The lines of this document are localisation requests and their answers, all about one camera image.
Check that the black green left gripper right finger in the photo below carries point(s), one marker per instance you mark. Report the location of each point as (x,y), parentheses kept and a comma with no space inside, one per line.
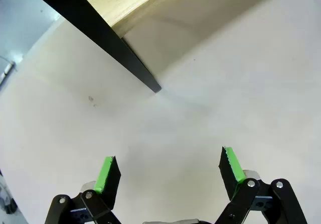
(234,166)

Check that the light wooden shelf board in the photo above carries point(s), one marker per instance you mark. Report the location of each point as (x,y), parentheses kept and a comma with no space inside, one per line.
(120,0)

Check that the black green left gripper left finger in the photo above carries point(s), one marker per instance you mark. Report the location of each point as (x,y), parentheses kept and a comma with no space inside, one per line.
(102,173)

